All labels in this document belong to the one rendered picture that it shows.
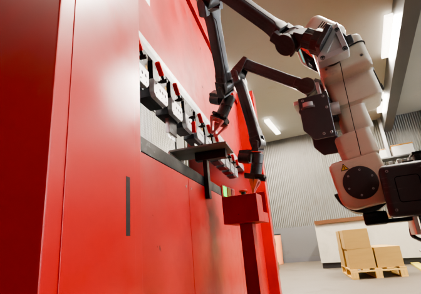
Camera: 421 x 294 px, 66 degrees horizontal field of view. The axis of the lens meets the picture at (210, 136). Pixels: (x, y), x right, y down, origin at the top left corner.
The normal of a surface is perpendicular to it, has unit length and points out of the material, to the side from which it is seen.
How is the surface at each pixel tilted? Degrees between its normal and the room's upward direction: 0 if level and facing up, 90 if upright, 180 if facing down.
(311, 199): 90
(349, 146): 90
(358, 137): 90
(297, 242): 90
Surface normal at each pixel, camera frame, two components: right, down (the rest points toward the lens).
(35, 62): -0.25, -0.29
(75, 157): 0.96, -0.16
